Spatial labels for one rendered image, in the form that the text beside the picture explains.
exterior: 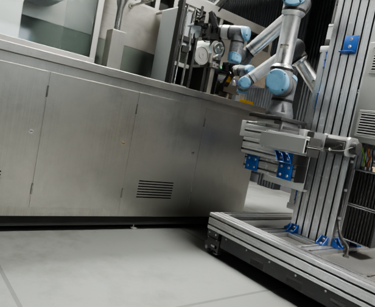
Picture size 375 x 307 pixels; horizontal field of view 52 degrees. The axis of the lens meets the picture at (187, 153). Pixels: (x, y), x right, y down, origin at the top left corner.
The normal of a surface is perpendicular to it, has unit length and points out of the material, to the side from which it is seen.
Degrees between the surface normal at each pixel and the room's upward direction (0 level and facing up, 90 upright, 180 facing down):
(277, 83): 98
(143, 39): 90
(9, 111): 90
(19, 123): 90
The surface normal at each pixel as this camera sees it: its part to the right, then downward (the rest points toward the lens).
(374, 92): -0.78, -0.10
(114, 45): 0.58, 0.18
